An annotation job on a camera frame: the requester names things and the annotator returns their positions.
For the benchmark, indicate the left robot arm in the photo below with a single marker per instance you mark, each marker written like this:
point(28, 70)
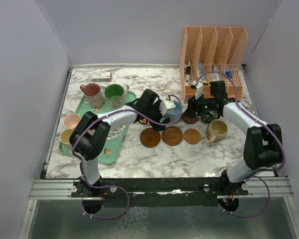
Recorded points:
point(89, 137)

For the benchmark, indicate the tan mug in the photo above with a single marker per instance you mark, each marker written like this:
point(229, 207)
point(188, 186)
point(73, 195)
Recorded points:
point(216, 131)

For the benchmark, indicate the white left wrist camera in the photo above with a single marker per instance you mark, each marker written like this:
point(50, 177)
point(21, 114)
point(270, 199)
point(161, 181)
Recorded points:
point(166, 106)

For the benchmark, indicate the red floral mug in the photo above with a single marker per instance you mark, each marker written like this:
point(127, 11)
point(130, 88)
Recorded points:
point(93, 94)

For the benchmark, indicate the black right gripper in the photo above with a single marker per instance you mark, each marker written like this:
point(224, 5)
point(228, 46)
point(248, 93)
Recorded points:
point(193, 107)

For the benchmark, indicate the small white red box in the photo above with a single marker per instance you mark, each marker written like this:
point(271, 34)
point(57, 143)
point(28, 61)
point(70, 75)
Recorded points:
point(101, 76)

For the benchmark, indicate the woven rattan coaster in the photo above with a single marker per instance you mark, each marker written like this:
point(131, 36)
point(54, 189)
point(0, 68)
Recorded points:
point(145, 122)

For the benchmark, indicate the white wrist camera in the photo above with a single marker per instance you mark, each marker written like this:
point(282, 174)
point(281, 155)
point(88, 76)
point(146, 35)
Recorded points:
point(166, 106)
point(198, 87)

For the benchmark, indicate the white printed packet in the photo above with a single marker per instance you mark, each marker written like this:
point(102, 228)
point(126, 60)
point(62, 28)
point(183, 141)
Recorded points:
point(215, 71)

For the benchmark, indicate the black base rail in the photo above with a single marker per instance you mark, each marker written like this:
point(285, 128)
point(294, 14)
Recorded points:
point(156, 192)

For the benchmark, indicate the white blue packet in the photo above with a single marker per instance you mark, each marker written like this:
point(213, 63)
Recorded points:
point(200, 69)

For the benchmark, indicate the pink mug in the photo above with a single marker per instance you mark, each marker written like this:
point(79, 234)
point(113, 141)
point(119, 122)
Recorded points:
point(71, 120)

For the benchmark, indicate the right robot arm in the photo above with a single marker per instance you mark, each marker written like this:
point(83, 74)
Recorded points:
point(263, 143)

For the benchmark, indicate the green floral mug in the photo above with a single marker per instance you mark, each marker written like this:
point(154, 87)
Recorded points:
point(115, 95)

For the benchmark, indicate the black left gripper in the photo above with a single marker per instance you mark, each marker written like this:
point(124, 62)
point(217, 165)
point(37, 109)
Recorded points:
point(156, 106)

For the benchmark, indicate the dark walnut coaster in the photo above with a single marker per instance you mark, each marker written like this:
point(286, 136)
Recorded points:
point(189, 120)

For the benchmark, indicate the grey mug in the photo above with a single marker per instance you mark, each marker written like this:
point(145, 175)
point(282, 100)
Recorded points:
point(209, 116)

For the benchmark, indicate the black grey marker pen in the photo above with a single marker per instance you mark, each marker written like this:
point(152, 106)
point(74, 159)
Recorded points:
point(187, 74)

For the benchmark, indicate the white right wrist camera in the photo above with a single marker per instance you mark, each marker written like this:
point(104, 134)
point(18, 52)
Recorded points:
point(198, 87)

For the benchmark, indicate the brown ringed wooden coaster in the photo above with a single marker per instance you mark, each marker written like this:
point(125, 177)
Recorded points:
point(150, 138)

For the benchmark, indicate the blue mug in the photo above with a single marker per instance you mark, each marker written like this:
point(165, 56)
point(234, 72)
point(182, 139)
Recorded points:
point(174, 115)

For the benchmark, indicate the peach plastic file organizer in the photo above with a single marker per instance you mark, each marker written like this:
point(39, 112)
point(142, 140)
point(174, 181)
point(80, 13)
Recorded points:
point(209, 45)

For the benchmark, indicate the yellow mug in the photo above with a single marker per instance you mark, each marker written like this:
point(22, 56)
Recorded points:
point(65, 137)

